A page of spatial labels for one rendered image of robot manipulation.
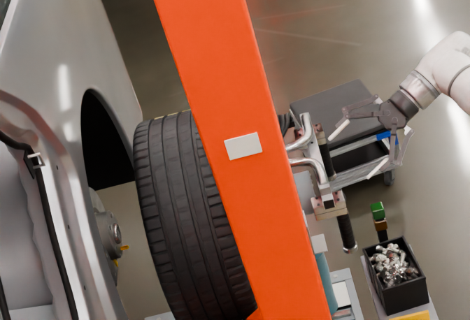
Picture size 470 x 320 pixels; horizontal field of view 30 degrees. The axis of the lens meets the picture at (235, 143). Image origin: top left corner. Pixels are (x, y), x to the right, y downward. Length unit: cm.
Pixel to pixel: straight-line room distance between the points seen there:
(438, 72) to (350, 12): 309
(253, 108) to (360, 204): 212
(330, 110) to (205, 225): 163
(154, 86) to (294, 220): 318
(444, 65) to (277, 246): 60
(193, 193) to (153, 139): 22
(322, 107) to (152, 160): 158
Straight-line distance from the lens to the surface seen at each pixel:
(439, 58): 220
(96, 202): 278
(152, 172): 238
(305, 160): 248
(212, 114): 176
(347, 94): 392
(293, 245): 200
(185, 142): 240
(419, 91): 219
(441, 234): 365
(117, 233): 270
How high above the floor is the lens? 252
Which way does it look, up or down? 35 degrees down
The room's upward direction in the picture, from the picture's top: 17 degrees counter-clockwise
